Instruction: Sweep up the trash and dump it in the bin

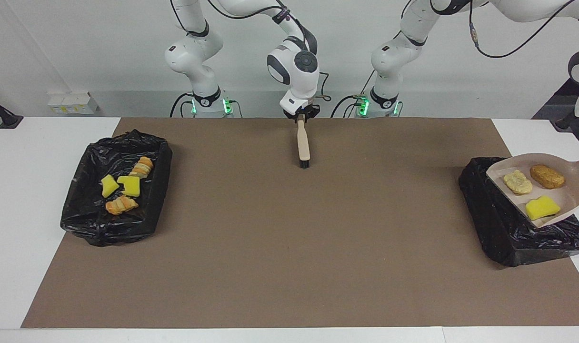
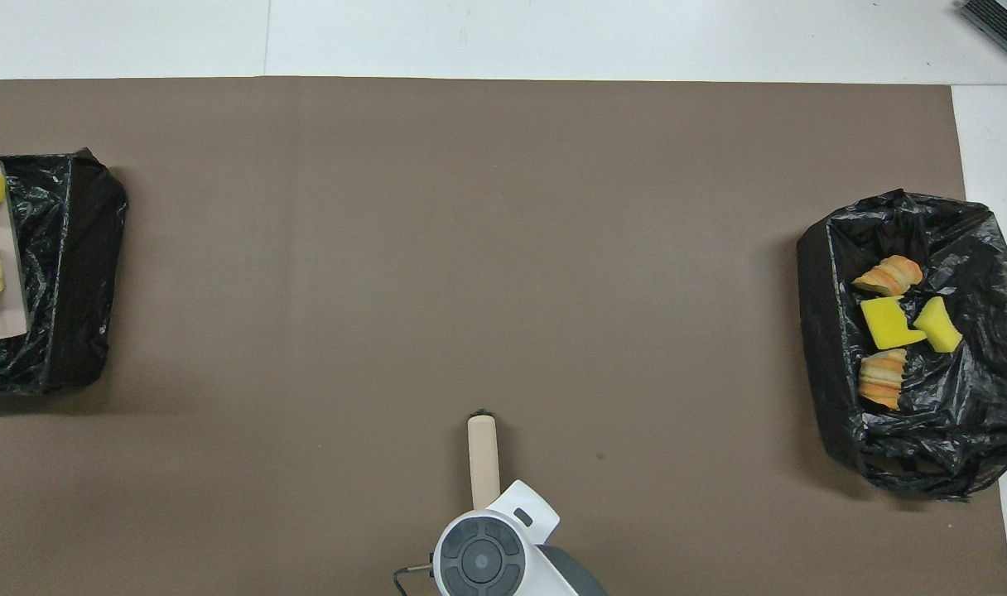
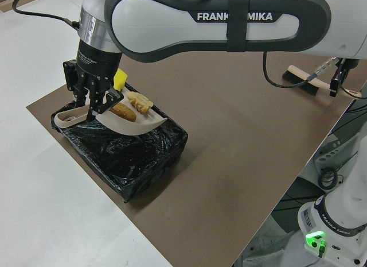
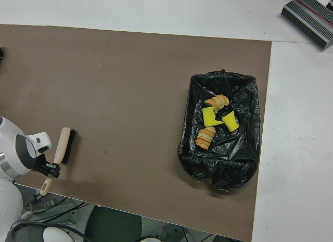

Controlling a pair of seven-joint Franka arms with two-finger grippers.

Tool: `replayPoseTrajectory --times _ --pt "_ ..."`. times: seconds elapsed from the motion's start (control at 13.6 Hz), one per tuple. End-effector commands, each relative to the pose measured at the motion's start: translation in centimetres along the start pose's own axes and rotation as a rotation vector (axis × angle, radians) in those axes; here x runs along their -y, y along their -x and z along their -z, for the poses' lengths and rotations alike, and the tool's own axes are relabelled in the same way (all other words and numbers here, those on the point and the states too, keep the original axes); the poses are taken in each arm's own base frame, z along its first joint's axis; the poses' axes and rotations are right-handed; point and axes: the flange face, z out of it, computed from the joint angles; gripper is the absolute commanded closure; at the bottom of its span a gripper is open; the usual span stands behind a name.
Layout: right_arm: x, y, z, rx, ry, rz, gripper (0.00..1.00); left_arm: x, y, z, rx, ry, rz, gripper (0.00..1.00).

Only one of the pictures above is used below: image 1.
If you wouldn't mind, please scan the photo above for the beige hand brush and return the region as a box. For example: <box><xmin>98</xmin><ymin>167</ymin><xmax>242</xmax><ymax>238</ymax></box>
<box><xmin>297</xmin><ymin>114</ymin><xmax>311</xmax><ymax>170</ymax></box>

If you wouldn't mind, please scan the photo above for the beige plastic dustpan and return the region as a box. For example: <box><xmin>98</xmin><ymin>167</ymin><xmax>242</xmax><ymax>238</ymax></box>
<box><xmin>486</xmin><ymin>152</ymin><xmax>579</xmax><ymax>228</ymax></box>

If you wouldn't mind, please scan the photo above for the brown bread roll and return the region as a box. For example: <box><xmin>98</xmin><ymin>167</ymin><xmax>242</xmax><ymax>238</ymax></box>
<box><xmin>529</xmin><ymin>164</ymin><xmax>566</xmax><ymax>190</ymax></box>

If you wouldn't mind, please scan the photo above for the yellow green sponge strip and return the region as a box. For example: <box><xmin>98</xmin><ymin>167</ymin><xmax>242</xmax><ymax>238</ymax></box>
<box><xmin>525</xmin><ymin>196</ymin><xmax>561</xmax><ymax>221</ymax></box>

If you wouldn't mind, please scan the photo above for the pale crumbly bread piece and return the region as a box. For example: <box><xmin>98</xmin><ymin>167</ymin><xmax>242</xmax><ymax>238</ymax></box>
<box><xmin>503</xmin><ymin>170</ymin><xmax>534</xmax><ymax>196</ymax></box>

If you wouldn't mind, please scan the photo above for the cream striped croissant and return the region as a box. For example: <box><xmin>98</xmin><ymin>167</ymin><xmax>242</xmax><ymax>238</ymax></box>
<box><xmin>130</xmin><ymin>156</ymin><xmax>154</xmax><ymax>179</ymax></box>

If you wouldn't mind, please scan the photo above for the notched yellow green sponge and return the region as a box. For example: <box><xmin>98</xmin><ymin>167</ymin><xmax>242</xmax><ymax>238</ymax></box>
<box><xmin>117</xmin><ymin>175</ymin><xmax>141</xmax><ymax>198</ymax></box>

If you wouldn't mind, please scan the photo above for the orange croissant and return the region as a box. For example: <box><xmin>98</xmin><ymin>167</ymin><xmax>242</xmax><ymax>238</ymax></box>
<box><xmin>105</xmin><ymin>195</ymin><xmax>139</xmax><ymax>216</ymax></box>

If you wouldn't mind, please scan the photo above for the yellow sponge wedge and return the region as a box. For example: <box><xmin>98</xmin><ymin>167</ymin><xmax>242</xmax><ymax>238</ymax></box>
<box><xmin>101</xmin><ymin>174</ymin><xmax>120</xmax><ymax>199</ymax></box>

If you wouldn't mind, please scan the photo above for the black bag lined bin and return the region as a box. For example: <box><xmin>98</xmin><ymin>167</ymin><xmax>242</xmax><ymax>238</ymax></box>
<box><xmin>60</xmin><ymin>129</ymin><xmax>173</xmax><ymax>247</ymax></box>
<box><xmin>458</xmin><ymin>155</ymin><xmax>579</xmax><ymax>268</ymax></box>

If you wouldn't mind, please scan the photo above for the black clamp stand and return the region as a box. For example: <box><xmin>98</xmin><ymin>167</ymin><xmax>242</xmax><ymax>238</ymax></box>
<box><xmin>550</xmin><ymin>93</ymin><xmax>579</xmax><ymax>131</ymax></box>
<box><xmin>0</xmin><ymin>91</ymin><xmax>24</xmax><ymax>130</ymax></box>

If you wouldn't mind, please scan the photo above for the dark background furniture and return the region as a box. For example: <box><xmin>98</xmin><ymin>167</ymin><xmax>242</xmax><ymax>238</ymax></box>
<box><xmin>531</xmin><ymin>51</ymin><xmax>579</xmax><ymax>160</ymax></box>

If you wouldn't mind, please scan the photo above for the brown table mat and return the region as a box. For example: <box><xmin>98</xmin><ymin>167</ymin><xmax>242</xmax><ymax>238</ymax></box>
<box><xmin>20</xmin><ymin>118</ymin><xmax>579</xmax><ymax>329</ymax></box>

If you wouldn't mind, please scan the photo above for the black base cable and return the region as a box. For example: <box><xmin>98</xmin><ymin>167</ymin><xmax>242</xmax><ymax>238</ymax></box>
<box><xmin>331</xmin><ymin>76</ymin><xmax>378</xmax><ymax>118</ymax></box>
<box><xmin>170</xmin><ymin>93</ymin><xmax>195</xmax><ymax>118</ymax></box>

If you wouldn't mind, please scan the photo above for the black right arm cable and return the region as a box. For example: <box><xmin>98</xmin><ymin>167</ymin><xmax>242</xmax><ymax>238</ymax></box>
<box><xmin>170</xmin><ymin>0</ymin><xmax>331</xmax><ymax>103</ymax></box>

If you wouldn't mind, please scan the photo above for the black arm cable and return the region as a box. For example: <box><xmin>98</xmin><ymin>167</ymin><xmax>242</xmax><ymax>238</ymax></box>
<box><xmin>401</xmin><ymin>0</ymin><xmax>579</xmax><ymax>60</ymax></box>
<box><xmin>170</xmin><ymin>0</ymin><xmax>331</xmax><ymax>103</ymax></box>

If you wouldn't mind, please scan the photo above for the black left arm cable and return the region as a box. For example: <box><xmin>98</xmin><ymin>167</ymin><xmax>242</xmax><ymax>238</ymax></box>
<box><xmin>401</xmin><ymin>0</ymin><xmax>579</xmax><ymax>60</ymax></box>

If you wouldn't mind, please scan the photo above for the white wall socket box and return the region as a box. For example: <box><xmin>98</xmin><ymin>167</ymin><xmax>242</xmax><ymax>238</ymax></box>
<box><xmin>48</xmin><ymin>92</ymin><xmax>100</xmax><ymax>115</ymax></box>

